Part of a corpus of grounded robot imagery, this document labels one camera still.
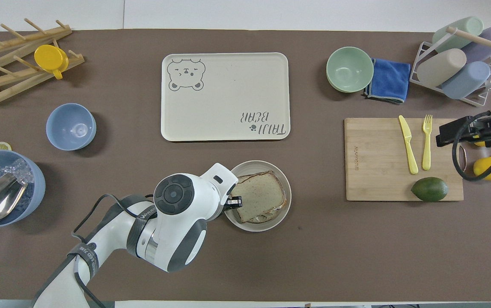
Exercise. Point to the green tumbler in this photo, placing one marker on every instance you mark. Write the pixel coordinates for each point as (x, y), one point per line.
(457, 32)

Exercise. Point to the blue tumbler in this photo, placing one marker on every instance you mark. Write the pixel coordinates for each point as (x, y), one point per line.
(467, 80)

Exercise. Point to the blue cloth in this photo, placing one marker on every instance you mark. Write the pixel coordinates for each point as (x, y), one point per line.
(391, 79)

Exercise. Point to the cream tray with bear print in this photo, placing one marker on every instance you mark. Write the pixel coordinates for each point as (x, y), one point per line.
(228, 92)

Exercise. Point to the yellow cup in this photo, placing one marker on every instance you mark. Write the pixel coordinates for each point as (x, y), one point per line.
(50, 57)

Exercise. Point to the yellow plastic knife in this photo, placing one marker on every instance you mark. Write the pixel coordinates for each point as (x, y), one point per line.
(408, 143)

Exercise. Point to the yellow plastic fork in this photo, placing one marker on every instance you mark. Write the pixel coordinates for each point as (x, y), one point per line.
(427, 145)

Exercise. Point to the green avocado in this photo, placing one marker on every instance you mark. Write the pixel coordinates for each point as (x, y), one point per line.
(429, 189)

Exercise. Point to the small yellow object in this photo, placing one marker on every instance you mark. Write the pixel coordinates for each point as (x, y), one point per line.
(480, 143)

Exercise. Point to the clear ice cubes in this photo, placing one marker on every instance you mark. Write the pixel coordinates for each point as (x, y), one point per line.
(16, 167)

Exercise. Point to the sandwich base with filling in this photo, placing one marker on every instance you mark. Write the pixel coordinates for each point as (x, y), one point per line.
(266, 218)

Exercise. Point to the lemon slice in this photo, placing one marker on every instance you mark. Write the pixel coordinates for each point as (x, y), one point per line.
(1, 146)

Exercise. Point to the wooden cutting board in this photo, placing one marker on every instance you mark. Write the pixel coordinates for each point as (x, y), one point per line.
(378, 162)

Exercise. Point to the blue bowl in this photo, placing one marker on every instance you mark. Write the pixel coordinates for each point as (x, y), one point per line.
(70, 127)

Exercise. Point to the blue bucket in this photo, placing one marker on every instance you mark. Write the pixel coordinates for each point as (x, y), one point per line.
(35, 188)

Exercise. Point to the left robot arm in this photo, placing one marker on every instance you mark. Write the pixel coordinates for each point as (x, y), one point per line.
(177, 222)

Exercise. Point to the green bowl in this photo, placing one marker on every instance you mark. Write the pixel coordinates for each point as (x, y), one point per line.
(349, 68)

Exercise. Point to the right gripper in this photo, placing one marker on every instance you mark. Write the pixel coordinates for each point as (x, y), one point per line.
(490, 130)

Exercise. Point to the bread slice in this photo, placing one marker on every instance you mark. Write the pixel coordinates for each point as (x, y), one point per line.
(259, 194)

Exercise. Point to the round grey plate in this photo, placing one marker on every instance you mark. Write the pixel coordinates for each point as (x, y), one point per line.
(279, 171)

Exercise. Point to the beige tumbler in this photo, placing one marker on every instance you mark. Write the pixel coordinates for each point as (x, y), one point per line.
(441, 67)

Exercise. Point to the wooden dish rack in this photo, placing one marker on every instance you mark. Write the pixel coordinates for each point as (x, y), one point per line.
(1, 77)

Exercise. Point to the wooden rod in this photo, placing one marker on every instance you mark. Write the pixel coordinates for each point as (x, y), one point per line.
(480, 39)

